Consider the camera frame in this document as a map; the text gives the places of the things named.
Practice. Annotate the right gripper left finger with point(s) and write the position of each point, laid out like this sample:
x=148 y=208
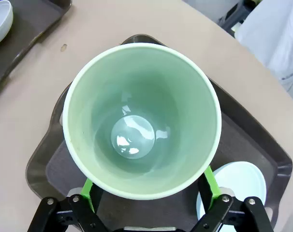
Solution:
x=84 y=193

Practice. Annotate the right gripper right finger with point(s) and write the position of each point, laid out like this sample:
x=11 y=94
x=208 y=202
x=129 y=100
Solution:
x=213 y=193

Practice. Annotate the light blue bowl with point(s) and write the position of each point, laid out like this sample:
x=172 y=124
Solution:
x=243 y=183

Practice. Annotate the light green plastic cup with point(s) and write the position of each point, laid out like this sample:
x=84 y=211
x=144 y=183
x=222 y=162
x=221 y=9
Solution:
x=136 y=96

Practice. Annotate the white bowl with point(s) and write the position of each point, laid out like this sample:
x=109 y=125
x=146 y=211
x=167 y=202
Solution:
x=0 y=21

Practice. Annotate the person in white hoodie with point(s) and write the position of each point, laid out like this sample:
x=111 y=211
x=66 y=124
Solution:
x=277 y=36

